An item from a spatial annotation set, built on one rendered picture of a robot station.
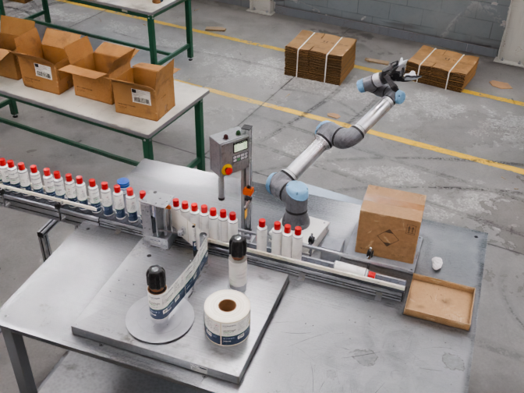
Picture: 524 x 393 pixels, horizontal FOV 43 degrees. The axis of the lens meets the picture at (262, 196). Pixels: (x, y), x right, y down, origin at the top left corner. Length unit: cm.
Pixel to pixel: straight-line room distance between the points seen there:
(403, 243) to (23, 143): 389
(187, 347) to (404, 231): 120
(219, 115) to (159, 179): 251
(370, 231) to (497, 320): 145
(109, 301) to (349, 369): 113
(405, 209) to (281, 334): 89
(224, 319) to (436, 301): 106
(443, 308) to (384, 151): 291
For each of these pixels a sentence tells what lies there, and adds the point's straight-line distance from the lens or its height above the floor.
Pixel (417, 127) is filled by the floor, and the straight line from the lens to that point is 645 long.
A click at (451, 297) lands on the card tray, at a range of 335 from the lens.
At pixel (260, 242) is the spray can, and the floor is 96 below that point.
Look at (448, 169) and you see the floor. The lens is 589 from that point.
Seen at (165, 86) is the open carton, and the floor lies 98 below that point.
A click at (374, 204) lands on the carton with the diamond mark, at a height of 112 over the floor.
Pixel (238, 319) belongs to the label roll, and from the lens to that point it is 284.
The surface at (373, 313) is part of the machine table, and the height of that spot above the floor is 83.
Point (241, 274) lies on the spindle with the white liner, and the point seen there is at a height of 99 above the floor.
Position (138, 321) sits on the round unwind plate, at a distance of 305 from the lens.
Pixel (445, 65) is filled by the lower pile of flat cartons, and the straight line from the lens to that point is 731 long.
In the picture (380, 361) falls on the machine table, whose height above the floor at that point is 83.
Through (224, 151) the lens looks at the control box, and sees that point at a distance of 312.
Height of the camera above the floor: 306
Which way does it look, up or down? 35 degrees down
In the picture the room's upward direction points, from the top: 1 degrees clockwise
